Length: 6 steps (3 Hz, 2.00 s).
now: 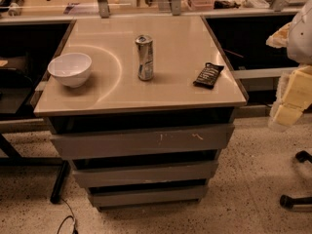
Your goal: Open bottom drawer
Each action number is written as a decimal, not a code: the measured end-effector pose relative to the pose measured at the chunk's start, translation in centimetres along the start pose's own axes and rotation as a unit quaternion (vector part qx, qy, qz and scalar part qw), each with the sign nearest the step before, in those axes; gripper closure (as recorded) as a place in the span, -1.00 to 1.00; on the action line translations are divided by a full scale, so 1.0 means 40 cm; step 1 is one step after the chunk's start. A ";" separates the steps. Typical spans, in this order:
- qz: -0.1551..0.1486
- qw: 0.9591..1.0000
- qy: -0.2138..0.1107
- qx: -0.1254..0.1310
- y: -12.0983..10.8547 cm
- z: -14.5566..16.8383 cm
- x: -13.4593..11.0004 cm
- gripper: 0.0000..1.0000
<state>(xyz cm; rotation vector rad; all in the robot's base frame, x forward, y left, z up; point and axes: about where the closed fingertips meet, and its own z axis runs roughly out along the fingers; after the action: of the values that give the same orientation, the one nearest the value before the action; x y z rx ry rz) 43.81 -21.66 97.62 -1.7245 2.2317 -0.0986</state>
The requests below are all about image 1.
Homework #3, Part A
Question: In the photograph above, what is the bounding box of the black chair base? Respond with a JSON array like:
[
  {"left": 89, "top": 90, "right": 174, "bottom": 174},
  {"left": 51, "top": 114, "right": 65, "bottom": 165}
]
[{"left": 279, "top": 150, "right": 312, "bottom": 213}]

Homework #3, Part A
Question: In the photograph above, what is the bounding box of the grey drawer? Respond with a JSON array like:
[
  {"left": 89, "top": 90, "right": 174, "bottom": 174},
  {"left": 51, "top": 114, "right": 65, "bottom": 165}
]
[
  {"left": 72, "top": 161, "right": 218, "bottom": 188},
  {"left": 51, "top": 124, "right": 234, "bottom": 160},
  {"left": 89, "top": 185, "right": 208, "bottom": 208}
]

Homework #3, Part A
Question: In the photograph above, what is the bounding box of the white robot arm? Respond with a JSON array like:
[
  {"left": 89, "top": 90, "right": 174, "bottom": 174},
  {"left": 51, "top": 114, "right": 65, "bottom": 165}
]
[{"left": 266, "top": 0, "right": 312, "bottom": 132}]

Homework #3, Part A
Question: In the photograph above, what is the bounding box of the grey drawer cabinet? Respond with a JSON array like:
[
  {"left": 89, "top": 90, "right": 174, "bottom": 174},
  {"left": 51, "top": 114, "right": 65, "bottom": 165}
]
[{"left": 34, "top": 17, "right": 246, "bottom": 197}]

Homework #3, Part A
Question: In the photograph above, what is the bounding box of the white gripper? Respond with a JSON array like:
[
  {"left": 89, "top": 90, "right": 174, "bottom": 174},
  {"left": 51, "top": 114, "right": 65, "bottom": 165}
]
[{"left": 267, "top": 65, "right": 312, "bottom": 133}]

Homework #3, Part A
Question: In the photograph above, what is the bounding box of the black table leg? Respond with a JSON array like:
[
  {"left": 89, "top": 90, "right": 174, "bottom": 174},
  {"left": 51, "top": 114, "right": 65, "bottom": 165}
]
[{"left": 50, "top": 161, "right": 69, "bottom": 204}]

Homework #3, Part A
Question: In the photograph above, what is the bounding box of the grey top drawer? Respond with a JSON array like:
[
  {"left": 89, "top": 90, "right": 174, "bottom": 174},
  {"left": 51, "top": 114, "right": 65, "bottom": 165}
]
[{"left": 51, "top": 124, "right": 234, "bottom": 160}]

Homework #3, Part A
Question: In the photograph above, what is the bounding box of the black floor cable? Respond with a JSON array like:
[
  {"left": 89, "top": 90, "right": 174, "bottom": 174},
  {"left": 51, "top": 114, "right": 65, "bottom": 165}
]
[{"left": 56, "top": 197, "right": 79, "bottom": 234}]

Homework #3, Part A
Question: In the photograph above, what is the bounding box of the black snack bar wrapper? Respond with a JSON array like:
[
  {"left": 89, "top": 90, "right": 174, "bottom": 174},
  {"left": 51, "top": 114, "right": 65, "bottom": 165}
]
[{"left": 193, "top": 62, "right": 224, "bottom": 90}]

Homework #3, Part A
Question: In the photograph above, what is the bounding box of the silver drink can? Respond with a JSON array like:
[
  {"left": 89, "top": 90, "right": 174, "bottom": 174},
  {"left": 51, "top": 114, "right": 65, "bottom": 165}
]
[{"left": 136, "top": 35, "right": 154, "bottom": 81}]

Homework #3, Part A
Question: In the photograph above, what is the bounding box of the white ceramic bowl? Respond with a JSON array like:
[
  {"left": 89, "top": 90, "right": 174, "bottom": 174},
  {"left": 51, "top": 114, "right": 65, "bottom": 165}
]
[{"left": 48, "top": 53, "right": 92, "bottom": 88}]

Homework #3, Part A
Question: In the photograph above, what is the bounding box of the grey middle drawer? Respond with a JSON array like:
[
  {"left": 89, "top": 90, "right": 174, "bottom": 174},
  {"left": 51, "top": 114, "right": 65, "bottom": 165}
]
[{"left": 72, "top": 161, "right": 218, "bottom": 188}]

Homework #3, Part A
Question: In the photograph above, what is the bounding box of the grey bottom drawer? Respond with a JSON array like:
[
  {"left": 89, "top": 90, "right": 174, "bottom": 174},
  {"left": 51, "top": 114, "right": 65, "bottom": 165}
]
[{"left": 89, "top": 185, "right": 208, "bottom": 208}]

